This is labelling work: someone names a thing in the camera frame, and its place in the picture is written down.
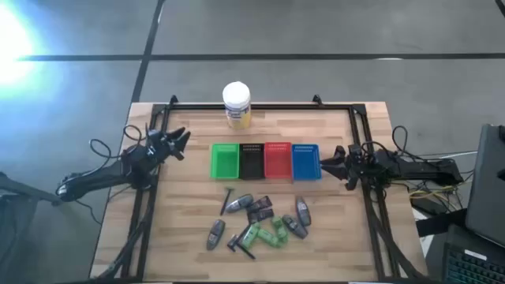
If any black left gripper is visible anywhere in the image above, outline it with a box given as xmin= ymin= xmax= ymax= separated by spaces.
xmin=145 ymin=126 xmax=192 ymax=162

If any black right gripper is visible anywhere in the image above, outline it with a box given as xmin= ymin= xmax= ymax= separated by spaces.
xmin=320 ymin=144 xmax=376 ymax=190

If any grey travel tube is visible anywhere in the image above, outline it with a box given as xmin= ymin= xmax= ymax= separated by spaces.
xmin=281 ymin=214 xmax=309 ymax=240
xmin=295 ymin=196 xmax=312 ymax=228
xmin=206 ymin=219 xmax=226 ymax=252
xmin=225 ymin=193 xmax=255 ymax=215

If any green travel tube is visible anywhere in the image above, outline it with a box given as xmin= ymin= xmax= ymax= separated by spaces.
xmin=271 ymin=215 xmax=289 ymax=240
xmin=241 ymin=222 xmax=261 ymax=249
xmin=256 ymin=228 xmax=287 ymax=249

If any black toiletry sachet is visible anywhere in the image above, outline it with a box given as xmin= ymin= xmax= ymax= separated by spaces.
xmin=246 ymin=196 xmax=273 ymax=214
xmin=247 ymin=208 xmax=275 ymax=225

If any blue plastic basket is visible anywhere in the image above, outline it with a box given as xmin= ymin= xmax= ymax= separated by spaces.
xmin=290 ymin=144 xmax=323 ymax=182

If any green plastic basket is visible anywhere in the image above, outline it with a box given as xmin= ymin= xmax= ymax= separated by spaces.
xmin=210 ymin=142 xmax=241 ymax=181

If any red plastic basket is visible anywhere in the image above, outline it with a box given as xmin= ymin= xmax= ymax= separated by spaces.
xmin=264 ymin=141 xmax=294 ymax=181

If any yellow disinfectant wipes canister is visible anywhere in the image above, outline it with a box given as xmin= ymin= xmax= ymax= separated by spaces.
xmin=222 ymin=80 xmax=253 ymax=130

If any black plastic basket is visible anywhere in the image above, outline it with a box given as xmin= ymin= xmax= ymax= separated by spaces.
xmin=238 ymin=143 xmax=266 ymax=181

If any black power brick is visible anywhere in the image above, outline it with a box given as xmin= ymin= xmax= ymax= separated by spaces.
xmin=412 ymin=196 xmax=442 ymax=216

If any grey laptop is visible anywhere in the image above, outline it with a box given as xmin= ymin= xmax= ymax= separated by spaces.
xmin=464 ymin=124 xmax=505 ymax=249

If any black metal stand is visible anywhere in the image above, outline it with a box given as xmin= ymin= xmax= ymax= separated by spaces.
xmin=0 ymin=171 xmax=64 ymax=207

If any black backlit keyboard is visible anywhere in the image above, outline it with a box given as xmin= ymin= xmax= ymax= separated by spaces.
xmin=441 ymin=241 xmax=505 ymax=284

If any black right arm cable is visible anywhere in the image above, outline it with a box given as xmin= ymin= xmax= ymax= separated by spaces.
xmin=391 ymin=125 xmax=410 ymax=155

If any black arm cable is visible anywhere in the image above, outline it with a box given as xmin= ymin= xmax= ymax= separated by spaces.
xmin=89 ymin=124 xmax=148 ymax=159
xmin=391 ymin=125 xmax=410 ymax=155

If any black aluminium table frame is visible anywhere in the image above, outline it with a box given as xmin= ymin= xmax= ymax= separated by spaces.
xmin=96 ymin=94 xmax=429 ymax=283

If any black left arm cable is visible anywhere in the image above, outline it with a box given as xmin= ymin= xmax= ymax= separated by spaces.
xmin=89 ymin=124 xmax=148 ymax=159

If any yellow cable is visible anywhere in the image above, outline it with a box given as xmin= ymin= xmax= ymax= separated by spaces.
xmin=409 ymin=184 xmax=473 ymax=200

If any black strap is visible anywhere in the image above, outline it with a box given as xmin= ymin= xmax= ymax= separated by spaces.
xmin=415 ymin=207 xmax=467 ymax=238

